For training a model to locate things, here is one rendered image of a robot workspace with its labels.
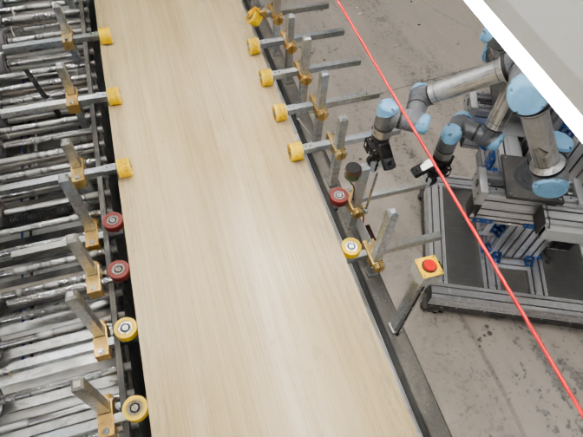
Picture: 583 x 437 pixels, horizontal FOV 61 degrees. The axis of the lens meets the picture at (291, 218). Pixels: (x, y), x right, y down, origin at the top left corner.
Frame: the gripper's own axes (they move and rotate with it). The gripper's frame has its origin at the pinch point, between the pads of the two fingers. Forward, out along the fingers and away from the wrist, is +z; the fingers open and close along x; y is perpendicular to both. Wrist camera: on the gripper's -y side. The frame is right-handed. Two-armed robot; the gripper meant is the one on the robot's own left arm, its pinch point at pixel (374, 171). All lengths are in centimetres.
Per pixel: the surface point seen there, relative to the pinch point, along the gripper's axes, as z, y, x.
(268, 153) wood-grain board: 10.6, 29.5, 37.1
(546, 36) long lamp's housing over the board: -134, -88, 47
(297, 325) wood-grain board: 11, -51, 48
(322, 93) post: -6.1, 43.6, 8.5
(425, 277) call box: -21, -59, 11
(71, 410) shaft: 19, -56, 128
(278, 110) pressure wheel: 3, 47, 28
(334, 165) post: 14.3, 18.6, 9.2
